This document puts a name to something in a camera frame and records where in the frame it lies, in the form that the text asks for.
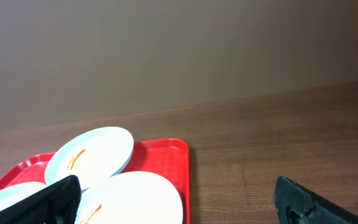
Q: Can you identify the white plate top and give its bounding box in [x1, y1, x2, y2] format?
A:
[44, 126, 134, 190]

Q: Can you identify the red plastic tray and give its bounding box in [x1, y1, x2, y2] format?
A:
[0, 138, 190, 224]

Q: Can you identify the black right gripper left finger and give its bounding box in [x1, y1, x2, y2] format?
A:
[0, 175, 81, 224]

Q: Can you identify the white plate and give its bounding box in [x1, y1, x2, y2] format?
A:
[44, 126, 134, 190]
[0, 182, 47, 211]
[75, 171, 184, 224]

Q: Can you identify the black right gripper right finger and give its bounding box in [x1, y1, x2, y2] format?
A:
[273, 176, 358, 224]

